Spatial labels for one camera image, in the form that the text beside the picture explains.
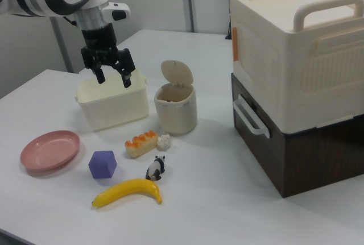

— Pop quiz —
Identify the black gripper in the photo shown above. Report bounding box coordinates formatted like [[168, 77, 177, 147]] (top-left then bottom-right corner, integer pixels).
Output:
[[80, 25, 135, 89]]

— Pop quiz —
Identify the small white toy piece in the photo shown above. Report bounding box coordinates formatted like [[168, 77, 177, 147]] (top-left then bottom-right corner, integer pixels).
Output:
[[156, 133, 172, 151]]

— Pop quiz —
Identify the cream trash can with lid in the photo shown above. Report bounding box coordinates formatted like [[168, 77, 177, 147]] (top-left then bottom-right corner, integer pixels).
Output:
[[154, 59, 198, 136]]

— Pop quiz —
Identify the cream rectangular plastic bin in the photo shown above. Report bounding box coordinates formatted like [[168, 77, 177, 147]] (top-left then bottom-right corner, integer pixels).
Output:
[[74, 67, 150, 132]]

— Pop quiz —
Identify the toy bread with orange glaze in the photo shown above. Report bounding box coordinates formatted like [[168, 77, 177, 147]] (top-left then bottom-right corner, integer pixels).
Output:
[[125, 131, 159, 159]]

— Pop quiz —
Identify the purple cube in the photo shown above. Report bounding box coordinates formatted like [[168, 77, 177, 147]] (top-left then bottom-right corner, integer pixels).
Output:
[[88, 150, 118, 180]]

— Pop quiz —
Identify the pink plastic plate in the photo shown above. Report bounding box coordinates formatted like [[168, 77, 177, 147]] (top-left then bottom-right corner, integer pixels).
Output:
[[19, 130, 81, 171]]

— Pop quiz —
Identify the panda figurine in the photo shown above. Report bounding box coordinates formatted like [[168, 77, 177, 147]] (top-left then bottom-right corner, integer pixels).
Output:
[[145, 155, 167, 182]]

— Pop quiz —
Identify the yellow toy banana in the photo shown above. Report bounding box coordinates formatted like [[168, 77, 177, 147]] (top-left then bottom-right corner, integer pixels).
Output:
[[91, 178, 163, 208]]

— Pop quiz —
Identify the orange strip on cream box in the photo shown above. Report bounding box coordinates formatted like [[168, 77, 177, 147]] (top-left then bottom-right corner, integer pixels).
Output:
[[232, 27, 239, 63]]

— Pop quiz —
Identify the white toaster oven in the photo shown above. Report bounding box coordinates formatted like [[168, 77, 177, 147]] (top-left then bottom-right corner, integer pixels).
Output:
[[230, 73, 364, 199]]

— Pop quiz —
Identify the black hanging background cable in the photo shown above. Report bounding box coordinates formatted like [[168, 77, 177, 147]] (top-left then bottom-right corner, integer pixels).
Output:
[[226, 0, 234, 40]]

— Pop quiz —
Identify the cream plastic box with handles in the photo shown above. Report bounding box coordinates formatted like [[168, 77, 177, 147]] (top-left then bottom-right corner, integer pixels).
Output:
[[229, 0, 364, 132]]

